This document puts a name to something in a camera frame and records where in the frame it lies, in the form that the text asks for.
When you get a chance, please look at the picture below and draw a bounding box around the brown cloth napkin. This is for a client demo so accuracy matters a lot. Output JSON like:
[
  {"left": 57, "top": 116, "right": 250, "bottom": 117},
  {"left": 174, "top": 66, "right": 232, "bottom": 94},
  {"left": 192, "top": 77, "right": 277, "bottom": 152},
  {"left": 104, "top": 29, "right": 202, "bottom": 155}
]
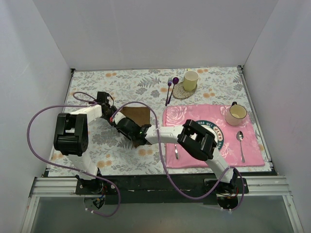
[{"left": 117, "top": 107, "right": 151, "bottom": 148}]

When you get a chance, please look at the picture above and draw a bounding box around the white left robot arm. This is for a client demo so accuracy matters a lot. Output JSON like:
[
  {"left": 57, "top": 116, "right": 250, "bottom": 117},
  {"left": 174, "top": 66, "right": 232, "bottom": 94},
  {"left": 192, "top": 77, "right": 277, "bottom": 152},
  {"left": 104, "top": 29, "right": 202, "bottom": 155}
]
[{"left": 53, "top": 92, "right": 117, "bottom": 194}]

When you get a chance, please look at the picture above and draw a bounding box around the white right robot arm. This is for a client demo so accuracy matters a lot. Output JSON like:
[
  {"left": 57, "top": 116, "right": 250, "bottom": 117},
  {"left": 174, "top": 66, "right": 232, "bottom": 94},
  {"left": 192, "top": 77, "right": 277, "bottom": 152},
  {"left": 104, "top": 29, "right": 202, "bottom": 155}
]
[{"left": 110, "top": 117, "right": 238, "bottom": 193}]

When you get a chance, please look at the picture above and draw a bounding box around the floral tablecloth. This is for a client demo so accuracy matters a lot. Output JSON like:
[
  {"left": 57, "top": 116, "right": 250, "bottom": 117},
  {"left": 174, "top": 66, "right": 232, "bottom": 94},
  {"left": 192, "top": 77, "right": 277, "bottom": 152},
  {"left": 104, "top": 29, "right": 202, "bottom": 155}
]
[{"left": 47, "top": 67, "right": 273, "bottom": 177}]

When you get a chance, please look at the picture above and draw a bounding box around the purple plastic fork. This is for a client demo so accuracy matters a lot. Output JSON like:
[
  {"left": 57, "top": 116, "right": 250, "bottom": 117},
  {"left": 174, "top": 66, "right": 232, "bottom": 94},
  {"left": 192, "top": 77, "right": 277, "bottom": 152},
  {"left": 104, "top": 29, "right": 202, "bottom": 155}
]
[{"left": 165, "top": 78, "right": 173, "bottom": 106}]

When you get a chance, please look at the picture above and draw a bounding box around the speckled round coaster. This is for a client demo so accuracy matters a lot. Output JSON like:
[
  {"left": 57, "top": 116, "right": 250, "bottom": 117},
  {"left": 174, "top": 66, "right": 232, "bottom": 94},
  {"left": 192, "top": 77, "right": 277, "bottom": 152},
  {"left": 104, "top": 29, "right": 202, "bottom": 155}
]
[{"left": 173, "top": 82, "right": 197, "bottom": 100}]

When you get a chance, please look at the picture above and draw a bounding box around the purple plastic spoon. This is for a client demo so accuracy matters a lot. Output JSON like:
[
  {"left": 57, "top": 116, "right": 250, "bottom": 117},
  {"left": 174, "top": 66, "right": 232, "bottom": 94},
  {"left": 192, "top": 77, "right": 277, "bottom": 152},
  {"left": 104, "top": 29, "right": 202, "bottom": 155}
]
[{"left": 168, "top": 77, "right": 179, "bottom": 104}]

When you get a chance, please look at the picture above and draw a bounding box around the silver metal fork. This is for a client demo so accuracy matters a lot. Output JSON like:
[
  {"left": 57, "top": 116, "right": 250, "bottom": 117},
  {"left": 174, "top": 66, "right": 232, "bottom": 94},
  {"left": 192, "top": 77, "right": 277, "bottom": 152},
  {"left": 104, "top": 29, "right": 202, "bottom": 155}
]
[{"left": 174, "top": 144, "right": 179, "bottom": 160}]

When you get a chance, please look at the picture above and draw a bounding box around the pale yellow cup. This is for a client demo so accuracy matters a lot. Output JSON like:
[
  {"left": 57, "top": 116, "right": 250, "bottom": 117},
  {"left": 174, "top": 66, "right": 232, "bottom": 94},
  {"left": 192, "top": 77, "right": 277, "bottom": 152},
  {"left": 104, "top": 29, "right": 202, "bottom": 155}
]
[{"left": 183, "top": 70, "right": 199, "bottom": 92}]

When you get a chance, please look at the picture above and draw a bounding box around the white plate green rim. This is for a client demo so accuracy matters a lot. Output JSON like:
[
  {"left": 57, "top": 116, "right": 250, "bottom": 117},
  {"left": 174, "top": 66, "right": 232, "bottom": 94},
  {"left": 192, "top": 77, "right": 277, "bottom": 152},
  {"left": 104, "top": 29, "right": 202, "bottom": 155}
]
[{"left": 196, "top": 120, "right": 224, "bottom": 150}]

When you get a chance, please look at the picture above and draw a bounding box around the cream mug dark rim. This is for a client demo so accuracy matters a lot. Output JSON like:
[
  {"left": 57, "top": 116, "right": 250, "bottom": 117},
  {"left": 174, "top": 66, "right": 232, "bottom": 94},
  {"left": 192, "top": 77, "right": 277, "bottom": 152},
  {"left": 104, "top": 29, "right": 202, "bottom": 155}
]
[{"left": 225, "top": 101, "right": 247, "bottom": 126}]

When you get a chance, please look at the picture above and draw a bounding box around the silver metal spoon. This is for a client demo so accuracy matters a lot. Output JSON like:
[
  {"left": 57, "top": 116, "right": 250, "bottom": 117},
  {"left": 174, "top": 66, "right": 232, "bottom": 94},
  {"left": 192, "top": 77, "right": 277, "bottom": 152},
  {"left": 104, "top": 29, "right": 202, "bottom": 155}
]
[{"left": 236, "top": 131, "right": 245, "bottom": 163}]

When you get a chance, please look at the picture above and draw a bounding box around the pink floral placemat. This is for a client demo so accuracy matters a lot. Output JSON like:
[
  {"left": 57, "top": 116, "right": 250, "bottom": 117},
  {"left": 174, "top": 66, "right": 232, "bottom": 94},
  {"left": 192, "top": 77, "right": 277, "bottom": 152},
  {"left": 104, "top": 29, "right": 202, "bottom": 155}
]
[{"left": 163, "top": 104, "right": 265, "bottom": 167}]

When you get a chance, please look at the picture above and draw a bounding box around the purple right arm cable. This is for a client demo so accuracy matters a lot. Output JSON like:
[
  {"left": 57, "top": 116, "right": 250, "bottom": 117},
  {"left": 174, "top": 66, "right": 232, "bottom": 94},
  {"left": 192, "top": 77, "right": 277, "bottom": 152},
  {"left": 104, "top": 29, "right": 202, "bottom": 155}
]
[{"left": 109, "top": 102, "right": 245, "bottom": 211}]

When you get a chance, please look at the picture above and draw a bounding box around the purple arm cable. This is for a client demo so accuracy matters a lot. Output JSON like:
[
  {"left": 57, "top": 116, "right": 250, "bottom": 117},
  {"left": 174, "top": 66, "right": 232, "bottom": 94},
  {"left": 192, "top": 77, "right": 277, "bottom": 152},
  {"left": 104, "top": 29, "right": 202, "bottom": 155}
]
[
  {"left": 26, "top": 91, "right": 121, "bottom": 217},
  {"left": 109, "top": 102, "right": 245, "bottom": 211}
]

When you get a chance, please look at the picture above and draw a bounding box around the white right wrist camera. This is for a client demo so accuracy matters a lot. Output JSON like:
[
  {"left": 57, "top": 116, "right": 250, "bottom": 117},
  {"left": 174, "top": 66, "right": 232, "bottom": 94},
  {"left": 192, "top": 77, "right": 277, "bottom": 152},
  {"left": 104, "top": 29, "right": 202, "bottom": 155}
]
[{"left": 109, "top": 112, "right": 126, "bottom": 127}]

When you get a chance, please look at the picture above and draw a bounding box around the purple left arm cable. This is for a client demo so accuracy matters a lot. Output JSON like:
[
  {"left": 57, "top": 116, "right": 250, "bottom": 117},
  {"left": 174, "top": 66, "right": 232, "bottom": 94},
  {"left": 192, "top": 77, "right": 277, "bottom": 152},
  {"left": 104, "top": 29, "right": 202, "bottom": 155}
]
[{"left": 26, "top": 91, "right": 121, "bottom": 217}]

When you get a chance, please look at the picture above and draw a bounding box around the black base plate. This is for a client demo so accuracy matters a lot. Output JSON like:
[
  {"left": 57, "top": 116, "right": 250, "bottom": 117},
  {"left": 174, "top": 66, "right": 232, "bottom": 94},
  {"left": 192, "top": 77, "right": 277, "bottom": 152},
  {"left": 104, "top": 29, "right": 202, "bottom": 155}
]
[{"left": 75, "top": 173, "right": 249, "bottom": 206}]

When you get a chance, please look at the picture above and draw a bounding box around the aluminium front rail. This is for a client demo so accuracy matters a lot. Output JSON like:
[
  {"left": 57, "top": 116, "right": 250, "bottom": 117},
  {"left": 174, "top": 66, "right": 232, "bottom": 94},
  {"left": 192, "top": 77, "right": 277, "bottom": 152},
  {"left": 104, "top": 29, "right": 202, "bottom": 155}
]
[{"left": 30, "top": 176, "right": 292, "bottom": 197}]

